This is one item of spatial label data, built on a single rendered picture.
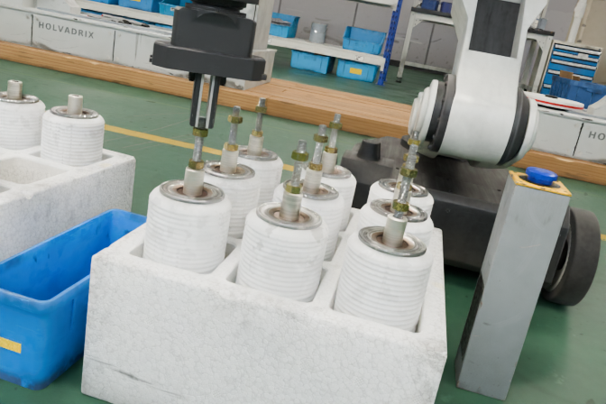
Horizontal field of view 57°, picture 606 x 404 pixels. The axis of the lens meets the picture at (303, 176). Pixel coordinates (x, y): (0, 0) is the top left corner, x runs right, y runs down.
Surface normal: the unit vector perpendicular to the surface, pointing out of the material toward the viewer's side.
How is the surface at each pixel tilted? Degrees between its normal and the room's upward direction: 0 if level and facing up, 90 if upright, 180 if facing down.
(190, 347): 90
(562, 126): 90
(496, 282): 90
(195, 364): 90
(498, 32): 63
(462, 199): 46
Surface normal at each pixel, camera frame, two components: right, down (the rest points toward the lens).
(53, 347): 0.95, 0.26
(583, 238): -0.05, -0.45
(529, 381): 0.18, -0.95
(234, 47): 0.22, 0.30
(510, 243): -0.22, 0.23
